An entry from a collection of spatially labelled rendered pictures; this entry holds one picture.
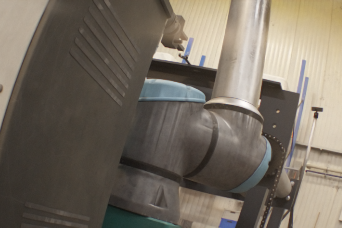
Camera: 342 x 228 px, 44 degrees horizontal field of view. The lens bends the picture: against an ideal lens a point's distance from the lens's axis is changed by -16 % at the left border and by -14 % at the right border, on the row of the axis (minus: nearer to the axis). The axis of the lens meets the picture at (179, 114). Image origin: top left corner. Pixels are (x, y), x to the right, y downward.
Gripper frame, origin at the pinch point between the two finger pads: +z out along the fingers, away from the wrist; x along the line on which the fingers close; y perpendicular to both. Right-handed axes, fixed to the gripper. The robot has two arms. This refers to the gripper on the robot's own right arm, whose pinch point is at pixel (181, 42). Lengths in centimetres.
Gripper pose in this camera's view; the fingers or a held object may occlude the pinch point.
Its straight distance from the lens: 196.9
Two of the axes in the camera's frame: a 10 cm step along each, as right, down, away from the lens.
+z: 3.0, 2.9, 9.1
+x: 2.8, -9.4, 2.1
